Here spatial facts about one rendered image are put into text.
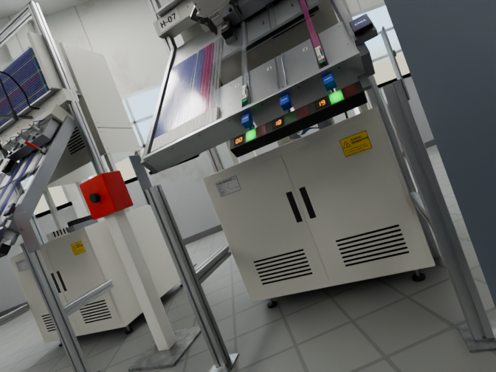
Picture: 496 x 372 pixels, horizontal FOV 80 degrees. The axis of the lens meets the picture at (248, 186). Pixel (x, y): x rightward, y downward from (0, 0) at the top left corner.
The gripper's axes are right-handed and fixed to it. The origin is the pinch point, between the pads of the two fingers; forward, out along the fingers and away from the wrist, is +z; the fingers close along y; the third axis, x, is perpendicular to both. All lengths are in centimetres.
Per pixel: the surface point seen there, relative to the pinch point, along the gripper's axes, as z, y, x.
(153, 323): 49, 75, 75
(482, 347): 44, -33, 94
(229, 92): 7.7, 6.0, 20.3
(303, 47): 8.1, -18.5, 17.7
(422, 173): 23, -34, 58
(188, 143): 5.1, 19.7, 34.8
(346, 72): 6.2, -26.1, 35.1
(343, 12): 7.6, -31.0, 13.3
